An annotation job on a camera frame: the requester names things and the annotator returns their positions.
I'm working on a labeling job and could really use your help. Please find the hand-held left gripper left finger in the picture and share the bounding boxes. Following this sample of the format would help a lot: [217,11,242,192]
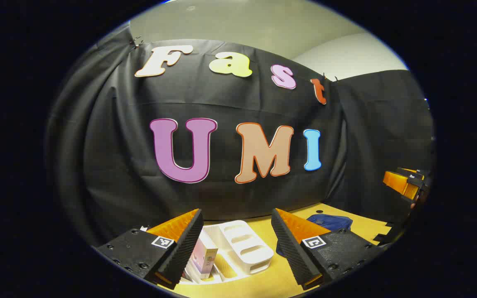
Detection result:
[96,209,204,290]

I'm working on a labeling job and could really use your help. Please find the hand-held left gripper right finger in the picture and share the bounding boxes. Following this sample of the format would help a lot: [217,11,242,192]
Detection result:
[271,208,388,290]

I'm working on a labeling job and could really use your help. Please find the white plastic bookshelf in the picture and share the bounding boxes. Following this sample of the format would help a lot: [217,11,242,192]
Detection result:
[181,220,274,286]

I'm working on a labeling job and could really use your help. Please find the blue schoolbag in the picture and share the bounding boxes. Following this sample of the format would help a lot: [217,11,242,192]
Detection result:
[276,214,353,257]

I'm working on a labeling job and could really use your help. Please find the black foam mat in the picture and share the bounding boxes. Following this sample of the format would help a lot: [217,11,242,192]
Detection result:
[372,221,405,245]

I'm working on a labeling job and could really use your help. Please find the black backdrop cloth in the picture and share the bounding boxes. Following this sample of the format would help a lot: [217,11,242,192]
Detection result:
[46,23,436,245]

